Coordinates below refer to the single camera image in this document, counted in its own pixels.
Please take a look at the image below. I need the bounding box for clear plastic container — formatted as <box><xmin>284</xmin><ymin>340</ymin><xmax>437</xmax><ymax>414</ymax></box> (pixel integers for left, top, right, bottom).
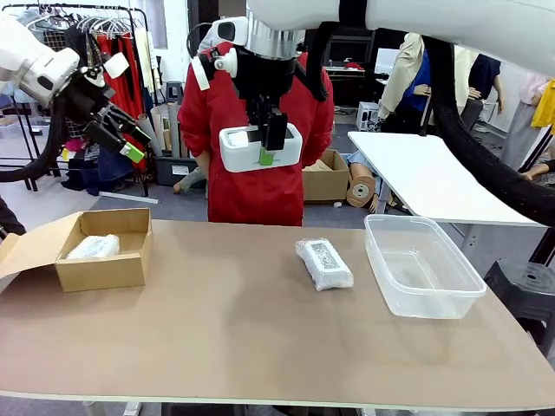
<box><xmin>363</xmin><ymin>213</ymin><xmax>487</xmax><ymax>321</ymax></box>

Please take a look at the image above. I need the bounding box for mannequin beige coat blue shirt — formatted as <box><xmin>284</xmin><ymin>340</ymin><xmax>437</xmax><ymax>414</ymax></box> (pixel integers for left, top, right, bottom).
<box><xmin>377</xmin><ymin>32</ymin><xmax>434</xmax><ymax>135</ymax></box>

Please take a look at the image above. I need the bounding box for bubble white clock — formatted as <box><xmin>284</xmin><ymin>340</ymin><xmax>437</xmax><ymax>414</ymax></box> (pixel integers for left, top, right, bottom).
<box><xmin>65</xmin><ymin>233</ymin><xmax>121</xmax><ymax>261</ymax></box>
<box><xmin>295</xmin><ymin>237</ymin><xmax>355</xmax><ymax>291</ymax></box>

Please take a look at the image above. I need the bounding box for thin black camera cable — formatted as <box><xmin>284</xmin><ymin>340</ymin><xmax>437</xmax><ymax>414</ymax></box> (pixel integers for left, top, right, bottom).
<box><xmin>186</xmin><ymin>21</ymin><xmax>218</xmax><ymax>57</ymax></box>

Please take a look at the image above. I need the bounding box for unwrapped white digital clock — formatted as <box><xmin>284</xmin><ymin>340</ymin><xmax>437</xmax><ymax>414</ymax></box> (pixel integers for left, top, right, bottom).
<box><xmin>219</xmin><ymin>124</ymin><xmax>304</xmax><ymax>173</ymax></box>

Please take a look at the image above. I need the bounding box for white bar on floor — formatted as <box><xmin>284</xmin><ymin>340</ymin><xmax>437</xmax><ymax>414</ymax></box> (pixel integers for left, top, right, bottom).
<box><xmin>100</xmin><ymin>190</ymin><xmax>160</xmax><ymax>205</ymax></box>

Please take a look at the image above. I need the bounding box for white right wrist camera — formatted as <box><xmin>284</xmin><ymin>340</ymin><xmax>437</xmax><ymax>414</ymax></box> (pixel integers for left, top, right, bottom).
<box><xmin>190</xmin><ymin>55</ymin><xmax>212</xmax><ymax>92</ymax></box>

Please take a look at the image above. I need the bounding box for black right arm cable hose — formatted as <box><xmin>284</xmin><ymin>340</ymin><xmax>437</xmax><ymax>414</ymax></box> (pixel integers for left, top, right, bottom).
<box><xmin>294</xmin><ymin>0</ymin><xmax>555</xmax><ymax>227</ymax></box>

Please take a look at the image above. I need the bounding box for mannequin cream jacket navy shirt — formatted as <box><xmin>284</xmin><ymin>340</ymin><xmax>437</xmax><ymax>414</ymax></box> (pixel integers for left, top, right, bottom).
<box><xmin>450</xmin><ymin>45</ymin><xmax>504</xmax><ymax>131</ymax></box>

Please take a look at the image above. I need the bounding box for red dress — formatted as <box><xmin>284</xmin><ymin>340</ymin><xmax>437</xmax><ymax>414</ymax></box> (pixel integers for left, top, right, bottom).
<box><xmin>97</xmin><ymin>34</ymin><xmax>148</xmax><ymax>171</ymax></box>

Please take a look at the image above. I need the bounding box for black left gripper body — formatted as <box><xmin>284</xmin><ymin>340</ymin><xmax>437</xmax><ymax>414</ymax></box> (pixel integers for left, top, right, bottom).
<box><xmin>64</xmin><ymin>68</ymin><xmax>116</xmax><ymax>127</ymax></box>

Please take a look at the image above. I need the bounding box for person in red jacket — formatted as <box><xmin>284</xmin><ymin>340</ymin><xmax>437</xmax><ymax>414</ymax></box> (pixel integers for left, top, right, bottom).
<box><xmin>177</xmin><ymin>41</ymin><xmax>336</xmax><ymax>227</ymax></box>

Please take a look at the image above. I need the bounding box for white table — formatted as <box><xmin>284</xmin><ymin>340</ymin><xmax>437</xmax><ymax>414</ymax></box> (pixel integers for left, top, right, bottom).
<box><xmin>346</xmin><ymin>131</ymin><xmax>547</xmax><ymax>229</ymax></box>

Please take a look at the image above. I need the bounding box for cream garment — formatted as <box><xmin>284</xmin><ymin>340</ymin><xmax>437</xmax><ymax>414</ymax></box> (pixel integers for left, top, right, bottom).
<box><xmin>133</xmin><ymin>29</ymin><xmax>158</xmax><ymax>92</ymax></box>

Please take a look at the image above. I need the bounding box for white monitor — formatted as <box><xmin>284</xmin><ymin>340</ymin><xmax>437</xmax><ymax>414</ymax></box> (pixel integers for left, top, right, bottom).
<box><xmin>375</xmin><ymin>47</ymin><xmax>402</xmax><ymax>75</ymax></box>

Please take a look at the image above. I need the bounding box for grey plastic stool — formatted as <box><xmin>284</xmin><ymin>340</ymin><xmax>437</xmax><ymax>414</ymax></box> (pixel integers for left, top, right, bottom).
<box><xmin>166</xmin><ymin>81</ymin><xmax>186</xmax><ymax>105</ymax></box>

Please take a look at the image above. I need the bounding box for black tripod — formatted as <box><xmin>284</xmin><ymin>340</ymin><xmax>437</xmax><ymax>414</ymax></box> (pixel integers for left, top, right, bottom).
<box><xmin>419</xmin><ymin>103</ymin><xmax>434</xmax><ymax>136</ymax></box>

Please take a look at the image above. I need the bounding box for black metal clothes rack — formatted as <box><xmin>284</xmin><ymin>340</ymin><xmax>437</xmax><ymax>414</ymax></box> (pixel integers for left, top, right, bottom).
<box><xmin>0</xmin><ymin>3</ymin><xmax>151</xmax><ymax>196</ymax></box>

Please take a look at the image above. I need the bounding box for cardboard box on floor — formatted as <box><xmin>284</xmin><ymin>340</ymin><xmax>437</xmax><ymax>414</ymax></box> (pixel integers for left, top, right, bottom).
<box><xmin>302</xmin><ymin>149</ymin><xmax>351</xmax><ymax>205</ymax></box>

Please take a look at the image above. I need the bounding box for white computer case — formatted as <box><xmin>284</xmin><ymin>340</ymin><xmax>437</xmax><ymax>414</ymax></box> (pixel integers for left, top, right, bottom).
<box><xmin>356</xmin><ymin>101</ymin><xmax>381</xmax><ymax>133</ymax></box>

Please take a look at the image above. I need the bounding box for dark fabric object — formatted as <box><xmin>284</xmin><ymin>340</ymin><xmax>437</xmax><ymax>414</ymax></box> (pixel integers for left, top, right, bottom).
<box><xmin>0</xmin><ymin>195</ymin><xmax>27</xmax><ymax>238</ymax></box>

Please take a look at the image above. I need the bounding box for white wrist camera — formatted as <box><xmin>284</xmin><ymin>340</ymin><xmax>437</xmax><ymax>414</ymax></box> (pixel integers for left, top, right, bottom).
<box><xmin>103</xmin><ymin>51</ymin><xmax>130</xmax><ymax>80</ymax></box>
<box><xmin>190</xmin><ymin>55</ymin><xmax>212</xmax><ymax>92</ymax></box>

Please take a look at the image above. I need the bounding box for plain black garment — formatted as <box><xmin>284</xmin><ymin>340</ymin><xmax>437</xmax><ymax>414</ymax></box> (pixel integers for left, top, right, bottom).
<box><xmin>64</xmin><ymin>28</ymin><xmax>95</xmax><ymax>70</ymax></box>

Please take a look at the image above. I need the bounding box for black plastic stool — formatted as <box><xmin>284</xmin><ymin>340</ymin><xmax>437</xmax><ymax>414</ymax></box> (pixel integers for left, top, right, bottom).
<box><xmin>483</xmin><ymin>259</ymin><xmax>555</xmax><ymax>348</ymax></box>

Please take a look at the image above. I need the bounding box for kraft paper roll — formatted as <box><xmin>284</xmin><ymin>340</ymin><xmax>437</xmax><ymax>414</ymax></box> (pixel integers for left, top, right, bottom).
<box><xmin>345</xmin><ymin>163</ymin><xmax>377</xmax><ymax>207</ymax></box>

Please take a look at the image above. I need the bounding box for grey paper roll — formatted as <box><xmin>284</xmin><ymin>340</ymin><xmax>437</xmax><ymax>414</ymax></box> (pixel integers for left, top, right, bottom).
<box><xmin>167</xmin><ymin>101</ymin><xmax>181</xmax><ymax>158</ymax></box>

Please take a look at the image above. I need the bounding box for open brown cardboard box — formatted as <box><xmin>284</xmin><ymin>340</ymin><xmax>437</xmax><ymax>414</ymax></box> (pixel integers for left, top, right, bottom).
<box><xmin>0</xmin><ymin>207</ymin><xmax>153</xmax><ymax>294</ymax></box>

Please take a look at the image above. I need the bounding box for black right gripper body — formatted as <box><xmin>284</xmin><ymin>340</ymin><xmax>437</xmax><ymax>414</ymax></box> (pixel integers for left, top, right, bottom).
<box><xmin>232</xmin><ymin>46</ymin><xmax>300</xmax><ymax>114</ymax></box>

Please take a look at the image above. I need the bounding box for grey storage bin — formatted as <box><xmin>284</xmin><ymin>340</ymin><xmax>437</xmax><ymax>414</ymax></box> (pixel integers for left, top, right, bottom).
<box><xmin>153</xmin><ymin>154</ymin><xmax>200</xmax><ymax>186</ymax></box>

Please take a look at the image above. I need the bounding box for lying mannequin leg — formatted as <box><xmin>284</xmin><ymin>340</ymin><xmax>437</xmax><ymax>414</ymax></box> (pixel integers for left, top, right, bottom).
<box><xmin>173</xmin><ymin>166</ymin><xmax>205</xmax><ymax>195</ymax></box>

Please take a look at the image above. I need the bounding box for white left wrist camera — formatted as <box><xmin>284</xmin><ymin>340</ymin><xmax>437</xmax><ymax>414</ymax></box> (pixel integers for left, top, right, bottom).
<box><xmin>103</xmin><ymin>51</ymin><xmax>130</xmax><ymax>80</ymax></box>

